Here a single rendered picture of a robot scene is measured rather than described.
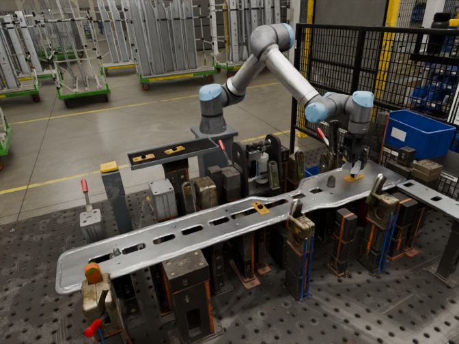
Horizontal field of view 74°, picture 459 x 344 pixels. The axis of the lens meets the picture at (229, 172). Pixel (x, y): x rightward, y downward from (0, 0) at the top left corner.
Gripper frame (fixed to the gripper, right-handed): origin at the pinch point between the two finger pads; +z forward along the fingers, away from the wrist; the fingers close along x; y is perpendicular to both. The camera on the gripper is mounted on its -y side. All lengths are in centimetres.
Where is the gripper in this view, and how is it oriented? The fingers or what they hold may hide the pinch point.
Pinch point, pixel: (354, 173)
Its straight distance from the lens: 142.4
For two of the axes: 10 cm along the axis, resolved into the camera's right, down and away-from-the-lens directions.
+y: -9.1, 2.4, -3.4
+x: 4.2, 4.2, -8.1
